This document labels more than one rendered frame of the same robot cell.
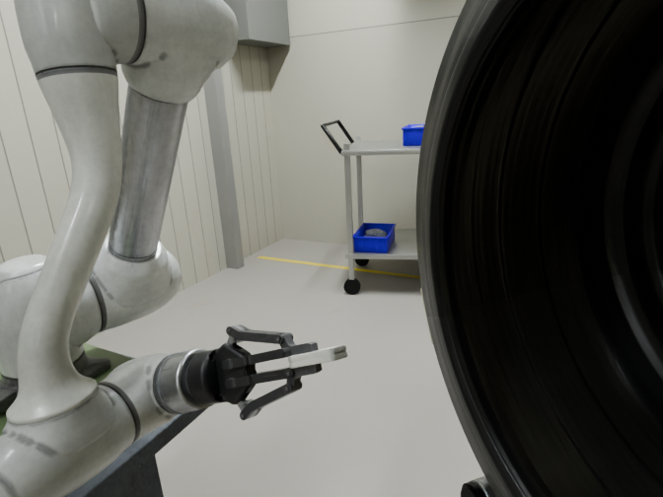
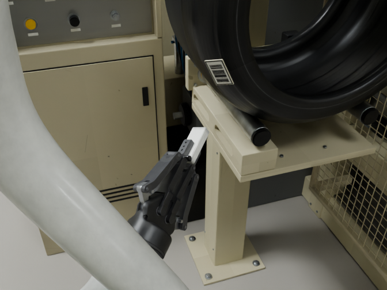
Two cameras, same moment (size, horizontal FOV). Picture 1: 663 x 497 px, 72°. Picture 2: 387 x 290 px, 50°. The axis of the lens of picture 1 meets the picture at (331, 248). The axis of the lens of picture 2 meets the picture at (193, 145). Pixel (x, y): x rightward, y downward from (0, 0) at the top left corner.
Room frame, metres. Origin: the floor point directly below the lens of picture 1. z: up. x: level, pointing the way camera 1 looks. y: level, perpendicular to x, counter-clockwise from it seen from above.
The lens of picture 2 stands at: (0.50, 0.61, 1.40)
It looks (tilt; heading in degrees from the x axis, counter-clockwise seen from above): 35 degrees down; 270
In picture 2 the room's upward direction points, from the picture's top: straight up
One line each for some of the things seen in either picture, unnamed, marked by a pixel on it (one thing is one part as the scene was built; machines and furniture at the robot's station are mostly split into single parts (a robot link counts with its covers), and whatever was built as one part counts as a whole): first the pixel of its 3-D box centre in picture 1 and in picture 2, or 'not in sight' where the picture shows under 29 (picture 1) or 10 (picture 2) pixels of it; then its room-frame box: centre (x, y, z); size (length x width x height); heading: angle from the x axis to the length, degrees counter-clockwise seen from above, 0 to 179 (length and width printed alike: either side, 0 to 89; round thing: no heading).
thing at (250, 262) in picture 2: not in sight; (223, 250); (0.37, -0.58, 0.01); 0.27 x 0.27 x 0.02; 18
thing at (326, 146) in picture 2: not in sight; (276, 125); (0.27, -0.34, 0.80); 0.37 x 0.36 x 0.02; 18
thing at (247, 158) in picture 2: not in sight; (229, 122); (0.40, -0.30, 0.83); 0.36 x 0.09 x 0.06; 108
